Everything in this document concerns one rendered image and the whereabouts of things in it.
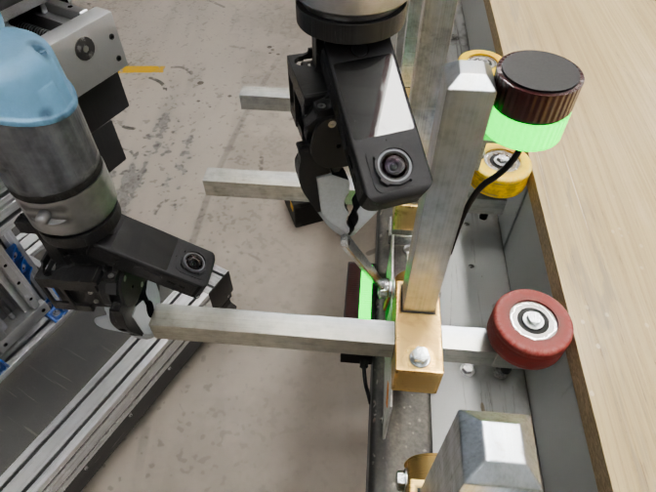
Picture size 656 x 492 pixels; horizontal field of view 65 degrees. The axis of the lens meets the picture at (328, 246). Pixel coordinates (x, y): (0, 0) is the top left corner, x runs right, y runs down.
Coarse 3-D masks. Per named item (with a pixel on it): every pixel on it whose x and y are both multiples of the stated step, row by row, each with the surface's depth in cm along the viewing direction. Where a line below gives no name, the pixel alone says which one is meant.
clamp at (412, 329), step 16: (400, 272) 62; (400, 288) 59; (400, 304) 58; (400, 320) 57; (416, 320) 57; (432, 320) 57; (400, 336) 55; (416, 336) 55; (432, 336) 55; (400, 352) 54; (432, 352) 54; (400, 368) 53; (416, 368) 53; (432, 368) 53; (400, 384) 55; (416, 384) 55; (432, 384) 55
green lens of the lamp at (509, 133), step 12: (492, 108) 38; (492, 120) 38; (504, 120) 37; (564, 120) 37; (492, 132) 39; (504, 132) 38; (516, 132) 37; (528, 132) 37; (540, 132) 37; (552, 132) 37; (504, 144) 38; (516, 144) 38; (528, 144) 37; (540, 144) 38; (552, 144) 38
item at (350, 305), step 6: (354, 264) 83; (348, 270) 82; (354, 270) 82; (348, 276) 82; (354, 276) 82; (348, 282) 81; (354, 282) 81; (348, 288) 80; (354, 288) 80; (348, 294) 79; (354, 294) 79; (348, 300) 79; (354, 300) 79; (348, 306) 78; (354, 306) 78; (348, 312) 77; (354, 312) 77
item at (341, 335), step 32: (160, 320) 58; (192, 320) 58; (224, 320) 58; (256, 320) 58; (288, 320) 58; (320, 320) 58; (352, 320) 58; (384, 320) 58; (352, 352) 58; (384, 352) 57; (448, 352) 56; (480, 352) 56
